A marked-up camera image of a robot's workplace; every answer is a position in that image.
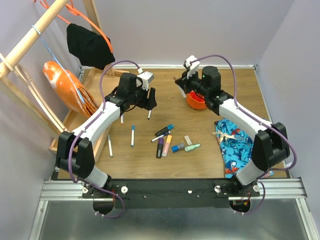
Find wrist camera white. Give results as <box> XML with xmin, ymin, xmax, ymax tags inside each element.
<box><xmin>136</xmin><ymin>71</ymin><xmax>154</xmax><ymax>91</ymax></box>
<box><xmin>184</xmin><ymin>55</ymin><xmax>200</xmax><ymax>78</ymax></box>

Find purple cap black highlighter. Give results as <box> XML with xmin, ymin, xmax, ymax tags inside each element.
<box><xmin>156</xmin><ymin>137</ymin><xmax>164</xmax><ymax>159</ymax></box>

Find aluminium rail frame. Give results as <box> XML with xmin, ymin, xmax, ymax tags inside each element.
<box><xmin>29</xmin><ymin>178</ymin><xmax>320</xmax><ymax>240</ymax></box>

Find orange round organizer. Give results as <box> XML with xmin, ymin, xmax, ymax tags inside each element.
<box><xmin>186</xmin><ymin>91</ymin><xmax>207</xmax><ymax>110</ymax></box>

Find black cap white marker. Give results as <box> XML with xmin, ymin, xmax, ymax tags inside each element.
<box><xmin>107</xmin><ymin>134</ymin><xmax>113</xmax><ymax>158</ymax></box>

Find orange tie-dye cloth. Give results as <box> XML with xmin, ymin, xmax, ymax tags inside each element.
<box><xmin>42</xmin><ymin>61</ymin><xmax>99</xmax><ymax>118</ymax></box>

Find orange hanger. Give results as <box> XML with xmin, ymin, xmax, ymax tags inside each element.
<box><xmin>32</xmin><ymin>0</ymin><xmax>114</xmax><ymax>53</ymax></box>

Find yellow cap pink highlighter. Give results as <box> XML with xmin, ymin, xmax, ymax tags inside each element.
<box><xmin>161</xmin><ymin>135</ymin><xmax>172</xmax><ymax>158</ymax></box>

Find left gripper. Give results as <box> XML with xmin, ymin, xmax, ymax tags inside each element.
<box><xmin>128</xmin><ymin>81</ymin><xmax>158</xmax><ymax>111</ymax></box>

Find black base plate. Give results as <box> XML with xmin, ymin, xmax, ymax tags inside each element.
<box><xmin>82</xmin><ymin>178</ymin><xmax>260</xmax><ymax>214</ymax></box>

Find small beige eraser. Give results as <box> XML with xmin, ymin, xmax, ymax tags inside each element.
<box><xmin>184</xmin><ymin>135</ymin><xmax>193</xmax><ymax>146</ymax></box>

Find brown cap white marker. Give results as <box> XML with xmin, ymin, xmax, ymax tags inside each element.
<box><xmin>179</xmin><ymin>88</ymin><xmax>186</xmax><ymax>99</ymax></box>

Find blue wire hanger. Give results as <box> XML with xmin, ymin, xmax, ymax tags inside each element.
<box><xmin>30</xmin><ymin>24</ymin><xmax>86</xmax><ymax>105</ymax></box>

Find pink cap white marker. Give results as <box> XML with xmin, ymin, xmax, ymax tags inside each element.
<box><xmin>120</xmin><ymin>115</ymin><xmax>124</xmax><ymax>125</ymax></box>

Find purple cap white marker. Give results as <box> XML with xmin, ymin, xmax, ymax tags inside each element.
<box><xmin>147</xmin><ymin>109</ymin><xmax>152</xmax><ymax>120</ymax></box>

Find black cloth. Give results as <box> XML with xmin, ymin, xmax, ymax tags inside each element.
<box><xmin>66</xmin><ymin>23</ymin><xmax>116</xmax><ymax>70</ymax></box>

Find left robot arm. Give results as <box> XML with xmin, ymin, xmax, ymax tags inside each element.
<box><xmin>55</xmin><ymin>71</ymin><xmax>157</xmax><ymax>198</ymax></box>

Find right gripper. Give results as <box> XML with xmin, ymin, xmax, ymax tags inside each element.
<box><xmin>176</xmin><ymin>67</ymin><xmax>209</xmax><ymax>98</ymax></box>

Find blue cap white marker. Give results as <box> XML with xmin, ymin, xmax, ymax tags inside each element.
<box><xmin>130</xmin><ymin>125</ymin><xmax>135</xmax><ymax>147</ymax></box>

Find green highlighter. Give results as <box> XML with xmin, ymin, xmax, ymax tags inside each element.
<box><xmin>184</xmin><ymin>143</ymin><xmax>201</xmax><ymax>152</ymax></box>

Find blue cap grey glue stick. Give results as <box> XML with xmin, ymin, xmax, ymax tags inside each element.
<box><xmin>171</xmin><ymin>143</ymin><xmax>185</xmax><ymax>153</ymax></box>

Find blue cap black highlighter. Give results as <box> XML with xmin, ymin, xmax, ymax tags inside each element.
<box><xmin>155</xmin><ymin>124</ymin><xmax>174</xmax><ymax>137</ymax></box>

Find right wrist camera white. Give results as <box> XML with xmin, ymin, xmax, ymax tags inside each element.
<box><xmin>184</xmin><ymin>55</ymin><xmax>200</xmax><ymax>78</ymax></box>

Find white marker thin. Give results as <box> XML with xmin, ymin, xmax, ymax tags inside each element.
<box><xmin>151</xmin><ymin>130</ymin><xmax>171</xmax><ymax>142</ymax></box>

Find blue shark print shorts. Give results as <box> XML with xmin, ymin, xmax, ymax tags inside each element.
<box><xmin>212</xmin><ymin>116</ymin><xmax>275</xmax><ymax>179</ymax></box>

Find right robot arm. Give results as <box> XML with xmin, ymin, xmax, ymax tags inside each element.
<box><xmin>175</xmin><ymin>65</ymin><xmax>292</xmax><ymax>196</ymax></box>

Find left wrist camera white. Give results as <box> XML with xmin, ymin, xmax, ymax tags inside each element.
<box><xmin>136</xmin><ymin>71</ymin><xmax>154</xmax><ymax>91</ymax></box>

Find wooden clothes rack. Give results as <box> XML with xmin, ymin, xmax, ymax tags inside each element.
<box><xmin>0</xmin><ymin>0</ymin><xmax>116</xmax><ymax>154</ymax></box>

